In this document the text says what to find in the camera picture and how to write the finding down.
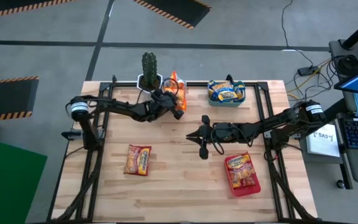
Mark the green board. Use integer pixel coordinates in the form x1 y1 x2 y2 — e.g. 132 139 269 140
0 134 48 224

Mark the teal plastic bin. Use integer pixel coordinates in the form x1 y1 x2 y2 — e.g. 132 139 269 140
207 80 247 108

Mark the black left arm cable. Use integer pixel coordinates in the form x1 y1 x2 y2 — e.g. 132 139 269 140
161 77 180 96

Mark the black power strip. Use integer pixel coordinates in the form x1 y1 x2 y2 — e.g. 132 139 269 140
297 65 320 77

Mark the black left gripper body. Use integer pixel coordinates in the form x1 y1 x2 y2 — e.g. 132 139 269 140
149 88 186 121

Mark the white paper sign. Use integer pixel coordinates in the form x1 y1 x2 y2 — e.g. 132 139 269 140
305 123 341 158

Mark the coiled black cable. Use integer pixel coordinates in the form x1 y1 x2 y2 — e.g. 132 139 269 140
333 54 358 75

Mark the orange snack bag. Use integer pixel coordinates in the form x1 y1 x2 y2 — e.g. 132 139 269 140
162 77 188 112

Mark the black floor cable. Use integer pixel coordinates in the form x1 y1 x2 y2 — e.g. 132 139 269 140
279 0 315 68

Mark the black hazard-striped floor mat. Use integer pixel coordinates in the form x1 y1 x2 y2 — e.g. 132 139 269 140
0 0 74 21
0 75 40 122
131 0 213 30

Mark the black aluminium table frame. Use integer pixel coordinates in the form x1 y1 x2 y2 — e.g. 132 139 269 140
50 74 315 222

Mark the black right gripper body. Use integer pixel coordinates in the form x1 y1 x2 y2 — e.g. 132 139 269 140
198 114 230 160

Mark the reddish pink plastic bin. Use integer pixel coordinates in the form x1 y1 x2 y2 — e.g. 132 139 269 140
224 153 262 198

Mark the green cactus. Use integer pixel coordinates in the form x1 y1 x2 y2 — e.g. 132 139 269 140
140 51 158 90

